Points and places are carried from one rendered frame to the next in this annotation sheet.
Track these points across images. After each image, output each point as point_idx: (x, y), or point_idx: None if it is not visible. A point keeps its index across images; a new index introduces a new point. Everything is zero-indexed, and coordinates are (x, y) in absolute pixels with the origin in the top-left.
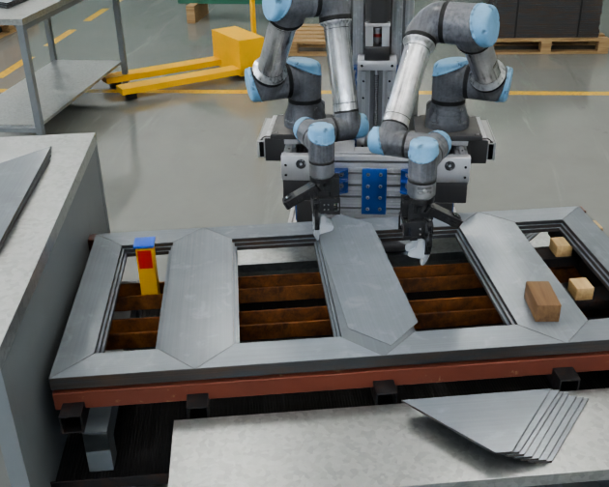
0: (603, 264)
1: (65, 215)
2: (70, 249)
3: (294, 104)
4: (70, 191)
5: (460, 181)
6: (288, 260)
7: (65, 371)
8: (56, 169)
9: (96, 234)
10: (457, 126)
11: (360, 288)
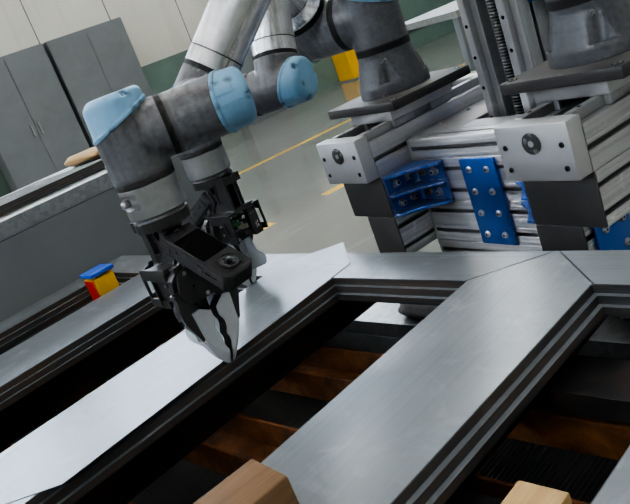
0: (622, 465)
1: (11, 233)
2: (27, 274)
3: (357, 59)
4: (43, 204)
5: (562, 177)
6: None
7: None
8: (87, 178)
9: (120, 256)
10: (586, 50)
11: (134, 386)
